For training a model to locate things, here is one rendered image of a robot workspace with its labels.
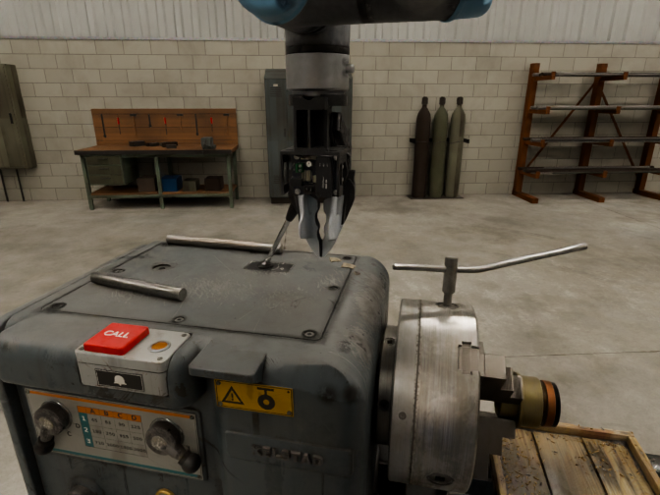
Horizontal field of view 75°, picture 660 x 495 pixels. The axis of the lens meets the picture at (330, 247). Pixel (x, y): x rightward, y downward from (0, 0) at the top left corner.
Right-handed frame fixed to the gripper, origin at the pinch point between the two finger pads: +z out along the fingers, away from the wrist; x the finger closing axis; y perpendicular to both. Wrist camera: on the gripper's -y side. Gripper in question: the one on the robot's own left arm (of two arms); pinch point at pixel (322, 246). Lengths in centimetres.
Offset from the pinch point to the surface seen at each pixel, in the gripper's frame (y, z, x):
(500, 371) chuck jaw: -2.8, 19.1, 26.6
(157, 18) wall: -595, -135, -369
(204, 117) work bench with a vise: -601, 5, -311
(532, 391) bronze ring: -8.9, 26.2, 33.6
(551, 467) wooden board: -18, 49, 42
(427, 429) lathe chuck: 3.7, 25.8, 16.2
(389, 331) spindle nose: -12.0, 19.3, 9.6
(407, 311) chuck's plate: -10.0, 14.1, 12.4
